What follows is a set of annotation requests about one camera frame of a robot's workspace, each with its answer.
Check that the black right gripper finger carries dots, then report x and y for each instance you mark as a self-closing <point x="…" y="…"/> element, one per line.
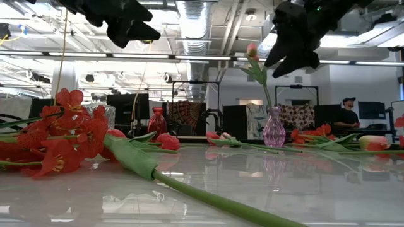
<point x="306" y="60"/>
<point x="284" y="48"/>

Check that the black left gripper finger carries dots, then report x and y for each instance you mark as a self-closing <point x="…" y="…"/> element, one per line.
<point x="118" y="34"/>
<point x="142" y="31"/>

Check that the pink artificial tulip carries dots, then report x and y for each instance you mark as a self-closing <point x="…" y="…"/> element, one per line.
<point x="252" y="50"/>
<point x="226" y="136"/>
<point x="374" y="142"/>
<point x="256" y="58"/>

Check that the purple glass vase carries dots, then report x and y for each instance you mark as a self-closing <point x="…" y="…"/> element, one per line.
<point x="274" y="129"/>

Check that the clear glass vase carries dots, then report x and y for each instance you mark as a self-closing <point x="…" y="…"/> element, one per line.
<point x="109" y="115"/>

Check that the red glass vase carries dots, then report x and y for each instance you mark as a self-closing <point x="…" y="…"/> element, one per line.
<point x="156" y="124"/>

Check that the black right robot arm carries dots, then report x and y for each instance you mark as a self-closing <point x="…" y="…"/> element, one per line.
<point x="337" y="12"/>

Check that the floral patterned cloth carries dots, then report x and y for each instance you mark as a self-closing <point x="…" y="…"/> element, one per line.
<point x="296" y="116"/>

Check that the black partition panel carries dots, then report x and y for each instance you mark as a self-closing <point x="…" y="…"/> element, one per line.
<point x="323" y="115"/>
<point x="233" y="123"/>

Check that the person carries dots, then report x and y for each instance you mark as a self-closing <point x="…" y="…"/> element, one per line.
<point x="347" y="116"/>

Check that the red small-blossom flower bunch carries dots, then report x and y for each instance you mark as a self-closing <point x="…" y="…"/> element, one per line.
<point x="315" y="130"/>
<point x="60" y="157"/>

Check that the black computer monitor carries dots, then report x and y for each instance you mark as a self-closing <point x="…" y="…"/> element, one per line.
<point x="126" y="107"/>

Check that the mandala print tapestry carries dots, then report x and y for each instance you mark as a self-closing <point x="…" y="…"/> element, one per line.
<point x="186" y="115"/>

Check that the black metal stand frame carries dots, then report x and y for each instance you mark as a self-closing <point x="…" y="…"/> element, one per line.
<point x="195" y="82"/>
<point x="296" y="86"/>

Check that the silver ceiling ventilation duct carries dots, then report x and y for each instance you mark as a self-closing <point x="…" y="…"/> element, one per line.
<point x="194" y="25"/>

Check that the long ceiling light rail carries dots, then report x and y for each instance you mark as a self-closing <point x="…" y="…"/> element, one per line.
<point x="189" y="57"/>

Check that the dark wall monitor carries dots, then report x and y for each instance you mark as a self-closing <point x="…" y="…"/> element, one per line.
<point x="371" y="110"/>

